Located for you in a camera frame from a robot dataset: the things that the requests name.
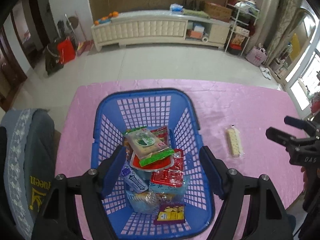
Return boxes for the plain cracker packet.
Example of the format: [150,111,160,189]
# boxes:
[226,125,244,158]

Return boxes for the blue gum stick packet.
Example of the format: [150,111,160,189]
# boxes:
[120,161,148,193]

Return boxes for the orange bun packet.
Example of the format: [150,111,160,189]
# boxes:
[126,191,160,215]

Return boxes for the light blue snack packet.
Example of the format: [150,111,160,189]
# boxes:
[149,180,189,202]

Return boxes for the purple snack packet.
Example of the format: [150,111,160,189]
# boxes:
[153,203,185,225]

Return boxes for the red snack packet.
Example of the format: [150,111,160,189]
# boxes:
[125,126,183,187]

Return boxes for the green cracker packet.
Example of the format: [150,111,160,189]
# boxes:
[124,127,175,167]

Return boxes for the right hand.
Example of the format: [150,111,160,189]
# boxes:
[300,167,311,194]

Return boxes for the pink quilted tablecloth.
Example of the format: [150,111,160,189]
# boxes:
[55,79,305,239]

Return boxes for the white slippers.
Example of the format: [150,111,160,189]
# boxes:
[259,66,272,80]

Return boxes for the pink tote bag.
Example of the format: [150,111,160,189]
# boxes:
[245,46,267,67]

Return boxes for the white metal shelf rack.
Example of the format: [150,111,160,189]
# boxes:
[224,0,260,56]

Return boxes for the silver standing air conditioner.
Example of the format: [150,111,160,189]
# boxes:
[245,0,280,54]

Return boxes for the cardboard box on cabinet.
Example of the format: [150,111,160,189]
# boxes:
[204,2,232,22]

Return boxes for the cream TV cabinet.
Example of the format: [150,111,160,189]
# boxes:
[91,10,231,51]

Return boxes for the green folded cloth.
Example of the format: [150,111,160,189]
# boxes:
[182,8,210,19]

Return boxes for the dark backpack on floor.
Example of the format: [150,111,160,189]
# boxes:
[45,42,64,76]

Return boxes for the red shopping bag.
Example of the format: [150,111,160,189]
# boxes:
[57,38,76,64]

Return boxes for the blue tissue pack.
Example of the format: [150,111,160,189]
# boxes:
[170,3,183,12]

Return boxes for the oranges on blue plate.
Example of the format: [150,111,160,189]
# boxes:
[94,11,119,25]

